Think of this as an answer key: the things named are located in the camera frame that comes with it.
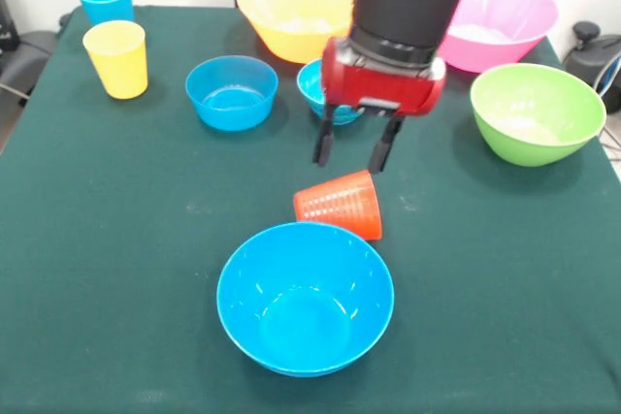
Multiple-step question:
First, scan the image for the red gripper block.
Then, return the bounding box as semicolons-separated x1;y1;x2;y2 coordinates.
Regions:
311;35;447;175

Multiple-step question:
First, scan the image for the red-orange plastic cup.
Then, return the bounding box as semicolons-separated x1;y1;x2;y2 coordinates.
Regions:
292;169;384;241

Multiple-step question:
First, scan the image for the small cyan plastic bowl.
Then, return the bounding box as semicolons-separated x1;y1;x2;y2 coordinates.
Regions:
296;58;364;126

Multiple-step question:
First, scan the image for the large blue plastic bowl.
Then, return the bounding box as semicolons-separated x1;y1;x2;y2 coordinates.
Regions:
215;221;396;378

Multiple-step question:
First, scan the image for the medium translucent blue bowl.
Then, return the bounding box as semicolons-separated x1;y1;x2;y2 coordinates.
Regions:
184;55;279;133

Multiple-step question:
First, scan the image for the orange plastic bowl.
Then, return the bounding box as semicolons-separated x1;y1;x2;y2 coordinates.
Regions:
236;0;361;65

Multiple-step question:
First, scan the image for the lime green plastic bowl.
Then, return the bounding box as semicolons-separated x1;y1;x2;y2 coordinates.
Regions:
469;62;607;168

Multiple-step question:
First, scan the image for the magenta pink plastic bowl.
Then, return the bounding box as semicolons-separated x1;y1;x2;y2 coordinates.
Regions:
439;0;560;74

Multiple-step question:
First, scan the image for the dark green tablecloth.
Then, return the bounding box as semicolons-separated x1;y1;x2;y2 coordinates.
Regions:
0;5;621;414

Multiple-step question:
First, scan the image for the yellow plastic cup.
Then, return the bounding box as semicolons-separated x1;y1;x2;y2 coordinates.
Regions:
82;19;148;100

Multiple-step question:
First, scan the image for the gray pedestal foot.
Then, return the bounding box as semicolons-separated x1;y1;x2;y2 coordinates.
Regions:
0;28;64;95
562;20;621;112

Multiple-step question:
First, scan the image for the tangle of floor cables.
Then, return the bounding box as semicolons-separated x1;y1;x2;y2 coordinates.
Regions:
594;52;621;153

